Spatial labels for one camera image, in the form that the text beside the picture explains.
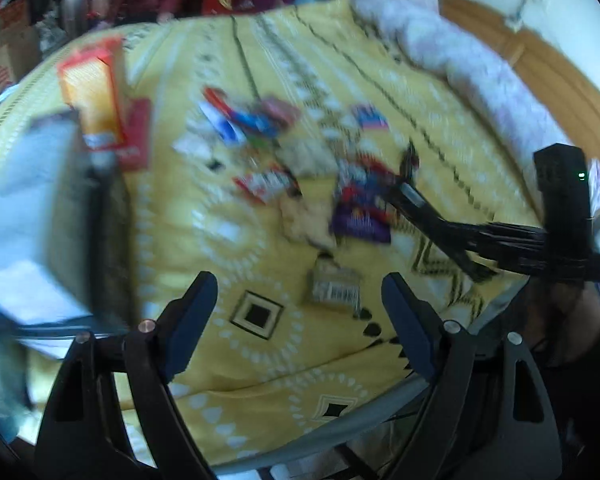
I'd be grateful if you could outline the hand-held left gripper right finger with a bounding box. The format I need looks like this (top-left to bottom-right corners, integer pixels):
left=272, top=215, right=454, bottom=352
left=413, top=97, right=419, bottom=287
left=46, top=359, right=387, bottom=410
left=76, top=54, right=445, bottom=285
left=381, top=272, right=563, bottom=480

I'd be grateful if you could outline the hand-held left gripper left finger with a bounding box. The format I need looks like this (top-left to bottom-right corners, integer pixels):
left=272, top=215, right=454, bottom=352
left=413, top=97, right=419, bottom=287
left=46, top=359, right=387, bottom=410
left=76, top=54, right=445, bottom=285
left=34, top=271, right=219, bottom=480

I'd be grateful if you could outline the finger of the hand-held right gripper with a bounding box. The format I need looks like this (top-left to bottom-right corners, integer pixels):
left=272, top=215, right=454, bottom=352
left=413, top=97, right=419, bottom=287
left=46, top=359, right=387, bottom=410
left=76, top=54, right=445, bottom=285
left=386, top=139, right=548, bottom=251
left=442, top=240, right=551, bottom=283

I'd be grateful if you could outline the light blue plastic basin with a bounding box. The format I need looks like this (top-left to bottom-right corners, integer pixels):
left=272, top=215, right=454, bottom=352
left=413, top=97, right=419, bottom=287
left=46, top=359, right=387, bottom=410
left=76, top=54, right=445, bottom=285
left=0, top=110, right=141, bottom=441

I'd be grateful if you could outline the person's right forearm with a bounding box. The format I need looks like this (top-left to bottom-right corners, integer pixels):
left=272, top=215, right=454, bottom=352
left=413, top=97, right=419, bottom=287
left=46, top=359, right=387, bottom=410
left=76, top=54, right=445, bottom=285
left=540, top=355, right=600, bottom=480

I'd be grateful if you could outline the person's right hand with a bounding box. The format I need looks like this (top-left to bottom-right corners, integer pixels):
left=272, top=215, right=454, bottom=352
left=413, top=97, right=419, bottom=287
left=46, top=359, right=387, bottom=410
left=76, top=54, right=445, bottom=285
left=525, top=280, right=600, bottom=368

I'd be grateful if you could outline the purple snack packet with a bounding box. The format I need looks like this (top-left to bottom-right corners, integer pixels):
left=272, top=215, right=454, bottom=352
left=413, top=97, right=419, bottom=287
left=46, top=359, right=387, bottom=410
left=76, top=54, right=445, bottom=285
left=330, top=205, right=393, bottom=246

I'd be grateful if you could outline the silver barcode packet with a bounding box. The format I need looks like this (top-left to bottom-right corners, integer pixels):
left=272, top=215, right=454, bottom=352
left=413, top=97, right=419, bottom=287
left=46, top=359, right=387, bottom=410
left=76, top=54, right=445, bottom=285
left=307, top=257, right=363, bottom=311

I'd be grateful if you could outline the yellow patterned blanket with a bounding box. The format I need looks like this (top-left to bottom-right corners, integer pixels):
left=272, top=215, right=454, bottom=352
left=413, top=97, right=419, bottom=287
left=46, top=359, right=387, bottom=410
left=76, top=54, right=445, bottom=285
left=0, top=0, right=546, bottom=466

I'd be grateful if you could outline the beige snack packet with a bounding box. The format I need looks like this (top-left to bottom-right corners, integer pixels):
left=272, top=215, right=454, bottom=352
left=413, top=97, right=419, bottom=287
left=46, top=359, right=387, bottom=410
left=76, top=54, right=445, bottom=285
left=280, top=195, right=338, bottom=251
left=275, top=137, right=338, bottom=178

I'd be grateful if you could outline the wooden headboard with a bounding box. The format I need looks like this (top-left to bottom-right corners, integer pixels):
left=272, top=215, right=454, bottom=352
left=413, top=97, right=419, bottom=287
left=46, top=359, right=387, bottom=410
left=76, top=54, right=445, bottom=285
left=437, top=0, right=600, bottom=171

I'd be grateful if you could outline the pink white rolled quilt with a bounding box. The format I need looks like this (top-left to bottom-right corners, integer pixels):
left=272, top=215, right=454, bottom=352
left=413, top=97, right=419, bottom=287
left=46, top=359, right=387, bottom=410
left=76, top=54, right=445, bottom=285
left=352, top=0, right=600, bottom=211

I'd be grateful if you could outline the pink snack packet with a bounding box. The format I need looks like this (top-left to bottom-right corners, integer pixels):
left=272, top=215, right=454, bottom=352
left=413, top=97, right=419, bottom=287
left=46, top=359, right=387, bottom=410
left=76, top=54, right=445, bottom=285
left=262, top=95, right=301, bottom=128

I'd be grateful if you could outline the dark blue snack packet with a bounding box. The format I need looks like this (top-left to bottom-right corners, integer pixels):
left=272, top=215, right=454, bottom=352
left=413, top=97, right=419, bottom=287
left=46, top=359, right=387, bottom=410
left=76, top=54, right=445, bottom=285
left=230, top=105, right=286, bottom=141

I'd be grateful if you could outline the red white blue snack packet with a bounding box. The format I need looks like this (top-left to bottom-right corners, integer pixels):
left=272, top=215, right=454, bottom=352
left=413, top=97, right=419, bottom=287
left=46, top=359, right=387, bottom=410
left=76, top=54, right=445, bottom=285
left=197, top=87, right=246, bottom=146

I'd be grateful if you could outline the orange cardboard snack box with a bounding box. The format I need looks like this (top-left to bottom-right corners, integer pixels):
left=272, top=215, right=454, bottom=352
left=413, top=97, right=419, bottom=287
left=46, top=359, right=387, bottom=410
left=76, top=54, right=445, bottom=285
left=57, top=37, right=131, bottom=153

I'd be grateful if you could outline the small brown cardboard box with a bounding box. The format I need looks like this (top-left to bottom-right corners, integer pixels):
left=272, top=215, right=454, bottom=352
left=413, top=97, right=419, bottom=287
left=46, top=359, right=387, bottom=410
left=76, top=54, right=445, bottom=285
left=0, top=0, right=43, bottom=61

